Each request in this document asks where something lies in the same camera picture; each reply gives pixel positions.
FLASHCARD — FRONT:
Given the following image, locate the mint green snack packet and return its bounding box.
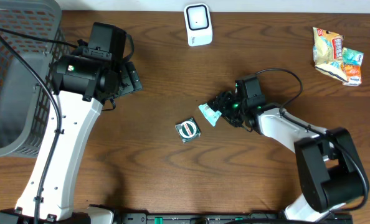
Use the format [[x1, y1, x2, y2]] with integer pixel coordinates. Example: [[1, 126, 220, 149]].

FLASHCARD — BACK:
[[198, 103, 222, 127]]

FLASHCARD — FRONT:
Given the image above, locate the round dark green packet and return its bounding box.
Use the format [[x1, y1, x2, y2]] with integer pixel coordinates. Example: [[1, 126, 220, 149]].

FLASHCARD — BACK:
[[175, 118, 201, 144]]

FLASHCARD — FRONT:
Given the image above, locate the yellow snack bag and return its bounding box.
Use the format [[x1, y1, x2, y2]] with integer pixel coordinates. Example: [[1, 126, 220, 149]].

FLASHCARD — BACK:
[[313, 27, 348, 83]]

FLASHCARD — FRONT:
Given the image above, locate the small orange juice carton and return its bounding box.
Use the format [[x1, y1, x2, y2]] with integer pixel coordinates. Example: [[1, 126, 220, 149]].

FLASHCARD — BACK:
[[343, 64, 362, 86]]

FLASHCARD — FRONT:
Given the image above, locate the small teal white packet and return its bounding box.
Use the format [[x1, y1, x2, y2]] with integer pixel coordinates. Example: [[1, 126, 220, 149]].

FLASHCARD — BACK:
[[342, 47, 364, 66]]

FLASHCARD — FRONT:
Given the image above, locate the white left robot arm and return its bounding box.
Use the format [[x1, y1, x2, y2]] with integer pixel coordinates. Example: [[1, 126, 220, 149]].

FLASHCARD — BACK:
[[0, 55, 142, 223]]

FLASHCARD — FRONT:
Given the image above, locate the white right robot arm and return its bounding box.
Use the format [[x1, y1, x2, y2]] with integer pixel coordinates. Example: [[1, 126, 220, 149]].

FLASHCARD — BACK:
[[207, 91, 370, 223]]

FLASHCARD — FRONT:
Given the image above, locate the white barcode scanner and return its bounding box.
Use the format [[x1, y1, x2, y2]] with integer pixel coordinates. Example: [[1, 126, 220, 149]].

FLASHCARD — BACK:
[[183, 3, 213, 47]]

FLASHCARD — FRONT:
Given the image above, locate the grey plastic mesh basket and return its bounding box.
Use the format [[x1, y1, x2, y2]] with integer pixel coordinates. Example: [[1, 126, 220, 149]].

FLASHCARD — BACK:
[[0, 0, 70, 158]]

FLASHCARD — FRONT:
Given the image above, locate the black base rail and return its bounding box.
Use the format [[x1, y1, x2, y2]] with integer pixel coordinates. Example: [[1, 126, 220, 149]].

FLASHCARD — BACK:
[[119, 212, 354, 224]]

